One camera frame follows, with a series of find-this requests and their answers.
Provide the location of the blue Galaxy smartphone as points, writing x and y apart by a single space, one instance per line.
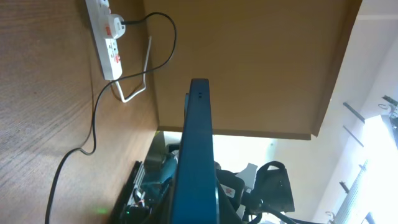
195 195

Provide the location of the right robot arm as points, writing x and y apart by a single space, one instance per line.
149 180

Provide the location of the white USB charger plug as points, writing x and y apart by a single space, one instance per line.
112 26

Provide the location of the black office chair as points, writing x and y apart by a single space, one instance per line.
272 194

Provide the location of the white power strip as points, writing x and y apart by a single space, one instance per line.
107 49

